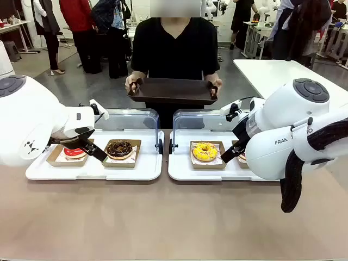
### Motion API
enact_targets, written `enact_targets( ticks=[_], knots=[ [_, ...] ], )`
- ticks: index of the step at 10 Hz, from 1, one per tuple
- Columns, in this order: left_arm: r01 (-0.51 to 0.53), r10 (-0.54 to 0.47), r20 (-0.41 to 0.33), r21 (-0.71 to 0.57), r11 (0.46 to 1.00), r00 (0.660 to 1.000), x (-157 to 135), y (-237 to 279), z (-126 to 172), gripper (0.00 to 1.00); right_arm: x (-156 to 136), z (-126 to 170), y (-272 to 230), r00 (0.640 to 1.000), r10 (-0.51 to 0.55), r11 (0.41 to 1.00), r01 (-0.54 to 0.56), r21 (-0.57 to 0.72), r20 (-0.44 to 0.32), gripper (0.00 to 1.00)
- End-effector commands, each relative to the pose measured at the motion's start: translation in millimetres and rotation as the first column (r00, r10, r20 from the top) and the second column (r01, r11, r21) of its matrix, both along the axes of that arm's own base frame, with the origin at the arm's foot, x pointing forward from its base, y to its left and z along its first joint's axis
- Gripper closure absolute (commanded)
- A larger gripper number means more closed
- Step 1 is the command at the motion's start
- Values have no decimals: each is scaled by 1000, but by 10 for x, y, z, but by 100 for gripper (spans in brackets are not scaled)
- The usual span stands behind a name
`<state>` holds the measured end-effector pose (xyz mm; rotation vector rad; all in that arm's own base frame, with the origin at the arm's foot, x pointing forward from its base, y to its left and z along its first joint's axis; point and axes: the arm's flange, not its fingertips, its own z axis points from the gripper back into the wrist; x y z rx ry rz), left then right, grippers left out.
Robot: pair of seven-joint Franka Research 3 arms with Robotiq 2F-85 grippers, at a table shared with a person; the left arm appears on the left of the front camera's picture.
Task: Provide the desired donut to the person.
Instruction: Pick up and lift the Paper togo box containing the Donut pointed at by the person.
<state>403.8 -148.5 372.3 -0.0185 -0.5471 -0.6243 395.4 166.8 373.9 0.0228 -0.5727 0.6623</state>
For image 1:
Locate white printed paper liner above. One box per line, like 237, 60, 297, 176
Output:
190, 144, 222, 165
104, 145, 138, 164

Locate white display tray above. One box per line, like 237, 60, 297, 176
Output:
25, 129, 164, 182
167, 129, 283, 182

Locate white background workbench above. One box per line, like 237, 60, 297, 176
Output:
243, 21, 276, 60

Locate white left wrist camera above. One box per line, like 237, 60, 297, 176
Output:
89, 99, 110, 121

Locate chocolate glazed donut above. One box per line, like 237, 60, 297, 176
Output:
106, 139, 134, 160

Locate bystander in dark coat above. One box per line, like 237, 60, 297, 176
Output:
267, 0, 333, 67

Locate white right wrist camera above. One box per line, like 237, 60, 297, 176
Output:
220, 100, 244, 122

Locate dark brown serving tray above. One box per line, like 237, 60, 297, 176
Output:
127, 77, 220, 105

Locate bystander in black shorts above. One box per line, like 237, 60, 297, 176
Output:
230, 0, 257, 51

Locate clear plastic display lid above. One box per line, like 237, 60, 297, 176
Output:
168, 108, 251, 155
94, 108, 164, 156

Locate bystander in red top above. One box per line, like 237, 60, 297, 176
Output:
58, 0, 103, 75

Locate large white table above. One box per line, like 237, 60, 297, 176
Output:
233, 59, 348, 109

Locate black braided cable sleeve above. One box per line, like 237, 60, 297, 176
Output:
279, 119, 348, 214

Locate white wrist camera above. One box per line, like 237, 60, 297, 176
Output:
220, 100, 244, 122
89, 99, 110, 121

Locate yellow sprinkled donut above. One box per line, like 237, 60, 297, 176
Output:
192, 142, 219, 163

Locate person right hand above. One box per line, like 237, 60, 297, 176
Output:
125, 73, 145, 94

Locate person torso black shirt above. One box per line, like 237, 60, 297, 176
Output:
130, 16, 221, 129

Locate bystander in black vest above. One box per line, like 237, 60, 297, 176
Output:
30, 0, 66, 77

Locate bystander in plaid jacket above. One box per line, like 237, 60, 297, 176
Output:
90, 0, 133, 80

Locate red glazed donut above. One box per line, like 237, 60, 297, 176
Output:
63, 146, 88, 160

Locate person left hand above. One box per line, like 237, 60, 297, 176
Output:
205, 78, 223, 95

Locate grey plastic stool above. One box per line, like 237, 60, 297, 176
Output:
3, 40, 22, 63

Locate seated bystander black shirt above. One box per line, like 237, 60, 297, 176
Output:
331, 0, 348, 20

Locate white desk with red items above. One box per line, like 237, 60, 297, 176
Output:
0, 16, 41, 55

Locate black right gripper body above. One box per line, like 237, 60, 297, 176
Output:
232, 115, 251, 144

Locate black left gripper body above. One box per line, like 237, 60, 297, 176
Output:
46, 127, 95, 150

